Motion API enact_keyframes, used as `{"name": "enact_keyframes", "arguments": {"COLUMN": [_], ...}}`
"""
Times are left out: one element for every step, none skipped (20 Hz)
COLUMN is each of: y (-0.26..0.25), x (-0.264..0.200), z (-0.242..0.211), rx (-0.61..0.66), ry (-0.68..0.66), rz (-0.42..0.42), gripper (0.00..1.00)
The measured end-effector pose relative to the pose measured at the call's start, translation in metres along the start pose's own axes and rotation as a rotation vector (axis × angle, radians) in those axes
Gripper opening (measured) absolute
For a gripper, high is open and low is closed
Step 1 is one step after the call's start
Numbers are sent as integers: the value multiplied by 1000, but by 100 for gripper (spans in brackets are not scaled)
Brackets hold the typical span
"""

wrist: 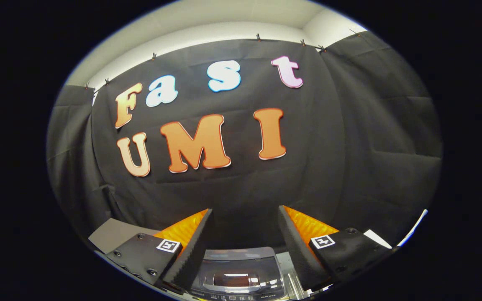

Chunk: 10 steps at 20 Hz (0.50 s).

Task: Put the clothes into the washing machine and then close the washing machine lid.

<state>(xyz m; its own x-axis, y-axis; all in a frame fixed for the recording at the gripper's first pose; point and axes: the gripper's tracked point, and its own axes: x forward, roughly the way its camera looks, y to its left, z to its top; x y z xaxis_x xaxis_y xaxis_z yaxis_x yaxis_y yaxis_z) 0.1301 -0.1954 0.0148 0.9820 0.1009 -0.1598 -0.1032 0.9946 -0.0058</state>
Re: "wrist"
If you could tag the row of black clips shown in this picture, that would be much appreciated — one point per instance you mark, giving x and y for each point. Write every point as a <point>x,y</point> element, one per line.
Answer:
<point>154,55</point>

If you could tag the white flat panel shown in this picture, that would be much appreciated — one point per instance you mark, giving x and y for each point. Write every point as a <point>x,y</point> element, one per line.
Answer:
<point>377,239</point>

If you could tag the white card with arrow print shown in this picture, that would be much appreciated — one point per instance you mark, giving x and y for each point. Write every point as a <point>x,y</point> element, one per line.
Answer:
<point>414,228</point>

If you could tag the grey washing machine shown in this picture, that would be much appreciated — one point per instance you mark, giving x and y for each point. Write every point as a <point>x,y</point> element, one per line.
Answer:
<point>285,261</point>

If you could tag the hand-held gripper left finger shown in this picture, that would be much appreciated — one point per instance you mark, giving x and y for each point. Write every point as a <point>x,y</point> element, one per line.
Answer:
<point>193,255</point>

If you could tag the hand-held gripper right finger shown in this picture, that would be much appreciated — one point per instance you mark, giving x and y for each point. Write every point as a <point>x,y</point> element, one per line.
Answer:
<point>297,251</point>

